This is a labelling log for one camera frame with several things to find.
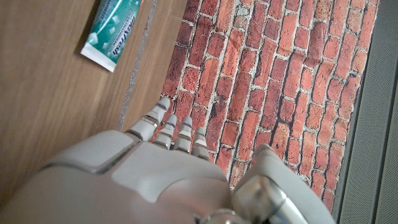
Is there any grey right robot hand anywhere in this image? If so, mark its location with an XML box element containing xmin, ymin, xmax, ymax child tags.
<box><xmin>0</xmin><ymin>96</ymin><xmax>336</xmax><ymax>224</ymax></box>

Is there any green white toothpaste tube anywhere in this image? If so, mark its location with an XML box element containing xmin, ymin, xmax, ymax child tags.
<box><xmin>80</xmin><ymin>0</ymin><xmax>144</xmax><ymax>73</ymax></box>

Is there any printed brick wall backdrop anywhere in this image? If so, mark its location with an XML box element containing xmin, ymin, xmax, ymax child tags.
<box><xmin>160</xmin><ymin>0</ymin><xmax>381</xmax><ymax>213</ymax></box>

